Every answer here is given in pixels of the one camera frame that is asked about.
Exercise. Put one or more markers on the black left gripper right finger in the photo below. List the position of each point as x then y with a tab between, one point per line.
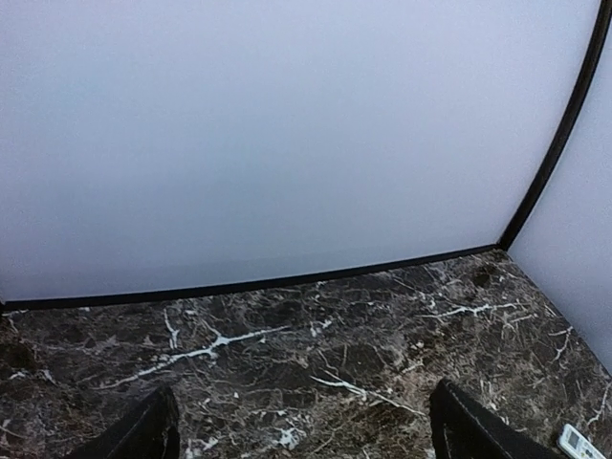
463	428

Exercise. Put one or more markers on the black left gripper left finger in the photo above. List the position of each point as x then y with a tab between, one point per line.
148	430

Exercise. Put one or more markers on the white remote control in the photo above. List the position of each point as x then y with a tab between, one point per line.
575	445

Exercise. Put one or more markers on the black vertical frame post right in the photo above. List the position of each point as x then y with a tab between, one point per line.
565	126

